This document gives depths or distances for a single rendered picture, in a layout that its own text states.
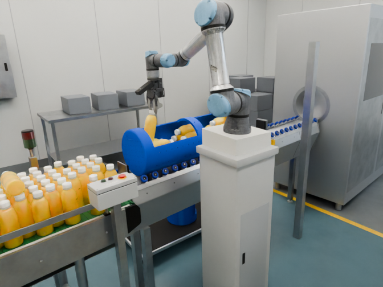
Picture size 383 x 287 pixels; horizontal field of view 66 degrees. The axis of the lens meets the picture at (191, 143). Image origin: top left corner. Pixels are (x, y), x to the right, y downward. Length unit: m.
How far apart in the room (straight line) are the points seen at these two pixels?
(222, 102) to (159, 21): 4.41
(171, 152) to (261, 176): 0.53
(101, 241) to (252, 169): 0.83
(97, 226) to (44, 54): 3.71
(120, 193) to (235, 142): 0.59
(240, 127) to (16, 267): 1.17
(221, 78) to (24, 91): 3.83
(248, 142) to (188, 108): 4.64
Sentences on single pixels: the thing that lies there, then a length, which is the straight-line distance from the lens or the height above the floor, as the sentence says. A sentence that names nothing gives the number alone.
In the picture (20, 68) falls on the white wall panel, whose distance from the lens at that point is 4.87.
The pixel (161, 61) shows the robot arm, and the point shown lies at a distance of 1.67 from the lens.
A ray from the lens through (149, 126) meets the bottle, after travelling 1.77.
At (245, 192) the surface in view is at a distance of 1.55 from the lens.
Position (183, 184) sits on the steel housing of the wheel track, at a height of 0.85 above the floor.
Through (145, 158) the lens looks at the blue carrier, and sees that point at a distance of 1.65.
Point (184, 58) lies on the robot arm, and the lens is 1.74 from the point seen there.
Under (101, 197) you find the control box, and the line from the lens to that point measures 1.35.
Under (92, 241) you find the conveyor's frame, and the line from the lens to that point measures 1.56.
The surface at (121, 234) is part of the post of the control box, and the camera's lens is 1.52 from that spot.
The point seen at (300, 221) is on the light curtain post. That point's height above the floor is 0.19.
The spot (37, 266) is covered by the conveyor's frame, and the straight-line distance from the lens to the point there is 1.51.
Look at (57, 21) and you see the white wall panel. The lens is 5.01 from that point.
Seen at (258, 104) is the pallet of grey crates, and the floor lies 0.79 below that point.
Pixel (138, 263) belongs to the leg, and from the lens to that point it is 2.18.
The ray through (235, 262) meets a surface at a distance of 1.73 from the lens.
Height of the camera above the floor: 1.65
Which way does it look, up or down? 17 degrees down
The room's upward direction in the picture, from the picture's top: 2 degrees counter-clockwise
